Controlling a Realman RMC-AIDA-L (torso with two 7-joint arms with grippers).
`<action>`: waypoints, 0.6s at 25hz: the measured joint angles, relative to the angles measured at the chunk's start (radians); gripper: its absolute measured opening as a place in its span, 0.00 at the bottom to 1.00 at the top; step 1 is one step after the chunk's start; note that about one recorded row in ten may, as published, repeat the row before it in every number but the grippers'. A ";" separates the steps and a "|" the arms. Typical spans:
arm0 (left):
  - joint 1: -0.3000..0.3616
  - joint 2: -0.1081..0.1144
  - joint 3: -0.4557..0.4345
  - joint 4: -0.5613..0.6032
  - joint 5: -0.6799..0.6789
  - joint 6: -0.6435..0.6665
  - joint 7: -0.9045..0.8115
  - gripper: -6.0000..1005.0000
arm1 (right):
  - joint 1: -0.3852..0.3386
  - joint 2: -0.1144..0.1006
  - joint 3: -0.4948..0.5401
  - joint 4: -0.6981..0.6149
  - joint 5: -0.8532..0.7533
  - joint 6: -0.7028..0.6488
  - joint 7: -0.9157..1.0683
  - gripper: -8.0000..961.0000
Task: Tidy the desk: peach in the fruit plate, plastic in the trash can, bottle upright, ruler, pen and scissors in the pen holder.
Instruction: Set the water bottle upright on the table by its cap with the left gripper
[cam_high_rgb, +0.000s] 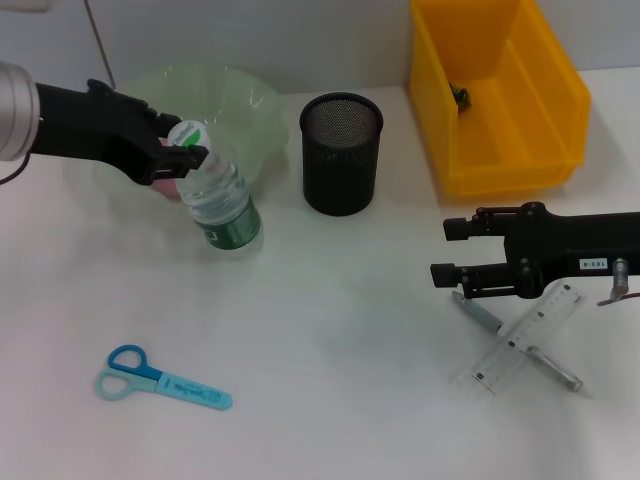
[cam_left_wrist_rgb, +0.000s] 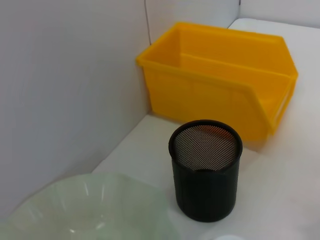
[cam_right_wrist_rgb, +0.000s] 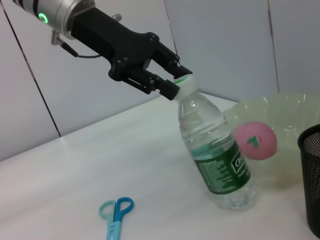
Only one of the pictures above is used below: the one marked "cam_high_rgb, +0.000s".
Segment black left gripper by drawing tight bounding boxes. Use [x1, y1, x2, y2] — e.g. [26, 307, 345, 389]
[34, 78, 211, 187]

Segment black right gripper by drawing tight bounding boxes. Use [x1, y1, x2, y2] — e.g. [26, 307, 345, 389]
[430, 201, 640, 302]

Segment clear green-label water bottle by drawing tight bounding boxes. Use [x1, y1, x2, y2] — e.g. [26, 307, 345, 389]
[167, 118, 264, 251]

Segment green plastic scrap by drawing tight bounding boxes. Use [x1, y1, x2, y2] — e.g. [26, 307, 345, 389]
[449, 82, 474, 110]

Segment blue capped scissors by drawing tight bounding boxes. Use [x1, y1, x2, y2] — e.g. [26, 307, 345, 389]
[96, 344, 234, 412]

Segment grey clear pen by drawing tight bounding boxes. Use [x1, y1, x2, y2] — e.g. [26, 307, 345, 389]
[451, 290, 585, 394]

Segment green glass fruit plate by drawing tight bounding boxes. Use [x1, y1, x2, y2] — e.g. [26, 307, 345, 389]
[62, 63, 291, 201]

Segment transparent plastic ruler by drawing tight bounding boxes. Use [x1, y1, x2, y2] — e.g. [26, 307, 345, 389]
[469, 280, 586, 397]

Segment black mesh pen holder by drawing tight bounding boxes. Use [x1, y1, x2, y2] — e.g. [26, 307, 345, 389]
[298, 91, 385, 217]

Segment yellow plastic bin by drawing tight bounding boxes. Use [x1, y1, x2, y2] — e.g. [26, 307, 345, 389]
[408, 0, 591, 197]

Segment left arm grey cable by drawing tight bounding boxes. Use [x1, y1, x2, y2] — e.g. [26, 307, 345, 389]
[0, 149, 32, 187]

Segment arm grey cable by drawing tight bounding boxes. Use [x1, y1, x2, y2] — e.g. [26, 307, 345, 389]
[597, 257, 640, 307]
[0, 149, 32, 187]

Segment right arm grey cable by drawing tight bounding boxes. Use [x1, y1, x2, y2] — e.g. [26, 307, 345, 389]
[597, 257, 640, 307]

